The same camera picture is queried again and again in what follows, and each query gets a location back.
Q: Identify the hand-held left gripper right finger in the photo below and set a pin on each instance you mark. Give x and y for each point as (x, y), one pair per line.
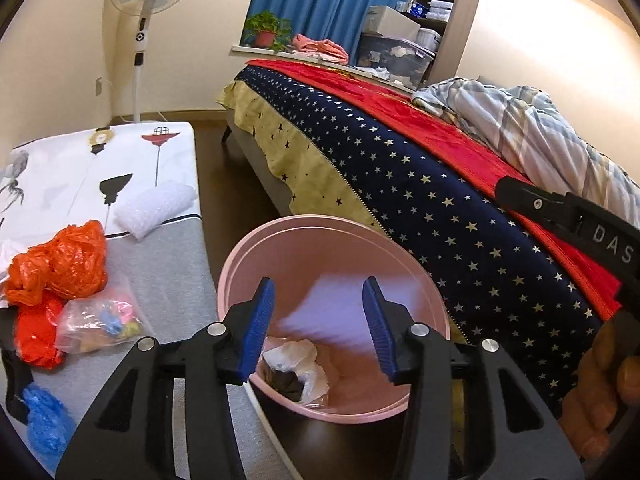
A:
(380, 330)

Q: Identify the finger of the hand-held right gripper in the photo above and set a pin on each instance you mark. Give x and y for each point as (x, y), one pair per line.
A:
(537, 205)

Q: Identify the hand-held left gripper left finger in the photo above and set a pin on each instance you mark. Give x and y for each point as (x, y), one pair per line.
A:
(257, 330)

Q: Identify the pink plastic bin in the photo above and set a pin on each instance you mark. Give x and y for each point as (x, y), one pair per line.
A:
(320, 250)

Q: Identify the white bubble wrap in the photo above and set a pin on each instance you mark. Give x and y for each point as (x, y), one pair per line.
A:
(150, 210)

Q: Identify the person's right hand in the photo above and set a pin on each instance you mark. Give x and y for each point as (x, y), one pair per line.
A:
(595, 390)

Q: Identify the dark crumpled wrapper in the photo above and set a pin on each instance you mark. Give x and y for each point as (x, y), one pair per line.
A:
(285, 384)

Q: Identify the white crumpled plastic bag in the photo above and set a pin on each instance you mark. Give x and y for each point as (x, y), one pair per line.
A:
(312, 375)

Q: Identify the blue striped quilt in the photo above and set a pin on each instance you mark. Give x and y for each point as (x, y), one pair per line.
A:
(525, 120)

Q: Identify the navy star blanket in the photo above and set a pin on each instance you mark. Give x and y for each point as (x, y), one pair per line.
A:
(400, 195)

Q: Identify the clear bag with colourful bits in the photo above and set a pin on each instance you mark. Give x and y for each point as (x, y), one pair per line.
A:
(95, 320)

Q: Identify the red blanket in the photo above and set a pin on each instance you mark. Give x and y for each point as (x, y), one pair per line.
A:
(400, 105)

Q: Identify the grey bookshelf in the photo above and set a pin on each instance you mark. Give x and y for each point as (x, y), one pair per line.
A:
(465, 25)

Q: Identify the bed with star blanket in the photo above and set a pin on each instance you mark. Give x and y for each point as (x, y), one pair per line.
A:
(280, 135)

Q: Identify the dark bed leg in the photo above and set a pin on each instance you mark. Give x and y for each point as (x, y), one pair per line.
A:
(226, 136)

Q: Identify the white round container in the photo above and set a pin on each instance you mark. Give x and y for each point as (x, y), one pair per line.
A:
(430, 39)

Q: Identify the orange plastic bag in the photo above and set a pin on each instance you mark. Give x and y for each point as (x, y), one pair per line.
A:
(65, 260)

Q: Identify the white crumpled cloth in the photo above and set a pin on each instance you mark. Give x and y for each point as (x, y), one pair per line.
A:
(380, 74)

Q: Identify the clear plastic storage box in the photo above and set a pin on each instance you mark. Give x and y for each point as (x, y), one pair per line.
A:
(395, 57)

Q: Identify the red plastic bag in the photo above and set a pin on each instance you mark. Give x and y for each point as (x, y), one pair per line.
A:
(35, 330)

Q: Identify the blue plastic bag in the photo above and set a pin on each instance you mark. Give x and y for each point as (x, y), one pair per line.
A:
(45, 420)

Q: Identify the white cardboard box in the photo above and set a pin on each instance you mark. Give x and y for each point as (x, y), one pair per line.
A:
(392, 22)

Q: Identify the black object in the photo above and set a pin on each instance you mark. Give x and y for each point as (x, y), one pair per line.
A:
(15, 380)

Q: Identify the white printed cloth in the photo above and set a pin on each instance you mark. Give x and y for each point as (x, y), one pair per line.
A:
(60, 180)

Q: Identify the pink folded cloth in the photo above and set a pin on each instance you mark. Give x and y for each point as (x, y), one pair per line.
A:
(320, 47)

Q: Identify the green potted plant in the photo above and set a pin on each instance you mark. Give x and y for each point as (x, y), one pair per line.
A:
(265, 35)

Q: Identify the blue curtain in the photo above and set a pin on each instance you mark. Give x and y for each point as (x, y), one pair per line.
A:
(325, 0)

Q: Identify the white standing fan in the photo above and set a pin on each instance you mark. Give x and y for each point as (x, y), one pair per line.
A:
(142, 20)

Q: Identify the grey bed frame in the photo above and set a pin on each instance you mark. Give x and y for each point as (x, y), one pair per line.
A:
(250, 150)

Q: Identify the white wall socket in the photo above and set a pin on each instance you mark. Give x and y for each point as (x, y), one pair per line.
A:
(99, 86)

